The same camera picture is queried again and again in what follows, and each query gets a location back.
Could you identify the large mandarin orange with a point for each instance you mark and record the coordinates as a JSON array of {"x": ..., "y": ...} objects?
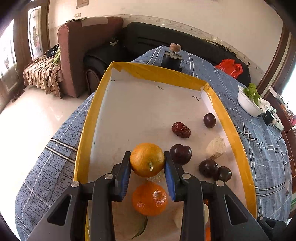
[{"x": 208, "y": 234}]

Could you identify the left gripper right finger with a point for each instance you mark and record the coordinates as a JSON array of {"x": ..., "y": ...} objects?
[{"x": 229, "y": 218}]

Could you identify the white bowl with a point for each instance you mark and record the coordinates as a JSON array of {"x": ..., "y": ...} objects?
[{"x": 247, "y": 104}]

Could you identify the white cloth pile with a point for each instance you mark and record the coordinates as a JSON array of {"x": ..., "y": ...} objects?
[{"x": 265, "y": 105}]

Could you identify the patterned covered bench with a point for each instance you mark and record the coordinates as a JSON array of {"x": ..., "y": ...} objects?
[{"x": 45, "y": 72}]

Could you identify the yellow-rimmed white tray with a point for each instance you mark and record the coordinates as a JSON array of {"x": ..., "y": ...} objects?
[{"x": 137, "y": 103}]

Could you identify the yellowish orange with stem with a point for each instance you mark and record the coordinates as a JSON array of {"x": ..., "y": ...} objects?
[{"x": 147, "y": 160}]

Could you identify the blue plaid tablecloth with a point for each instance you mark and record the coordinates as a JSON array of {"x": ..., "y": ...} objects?
[{"x": 265, "y": 149}]

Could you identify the mandarin with green leaf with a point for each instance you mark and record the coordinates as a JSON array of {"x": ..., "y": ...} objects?
[{"x": 149, "y": 199}]

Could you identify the small black cup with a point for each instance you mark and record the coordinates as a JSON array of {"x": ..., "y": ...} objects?
[{"x": 268, "y": 117}]

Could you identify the small dark plum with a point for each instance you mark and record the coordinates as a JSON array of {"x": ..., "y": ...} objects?
[{"x": 209, "y": 120}]

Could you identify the dried red jujube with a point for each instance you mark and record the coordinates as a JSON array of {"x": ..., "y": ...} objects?
[{"x": 181, "y": 130}]

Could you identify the black bottle with cork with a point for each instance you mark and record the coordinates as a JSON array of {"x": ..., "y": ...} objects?
[{"x": 172, "y": 58}]

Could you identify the green lettuce leaves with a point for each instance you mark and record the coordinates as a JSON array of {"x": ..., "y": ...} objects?
[{"x": 251, "y": 93}]

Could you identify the black sofa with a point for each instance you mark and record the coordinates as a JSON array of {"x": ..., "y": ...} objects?
[{"x": 137, "y": 38}]

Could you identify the red plastic bag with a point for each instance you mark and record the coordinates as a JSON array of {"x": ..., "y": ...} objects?
[{"x": 231, "y": 68}]

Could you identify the brown armchair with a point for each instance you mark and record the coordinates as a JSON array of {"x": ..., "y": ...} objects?
[{"x": 75, "y": 38}]

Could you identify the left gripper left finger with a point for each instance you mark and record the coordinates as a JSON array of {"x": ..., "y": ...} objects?
[{"x": 66, "y": 219}]

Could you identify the large dark plum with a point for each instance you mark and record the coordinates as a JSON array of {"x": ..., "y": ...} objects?
[{"x": 180, "y": 154}]

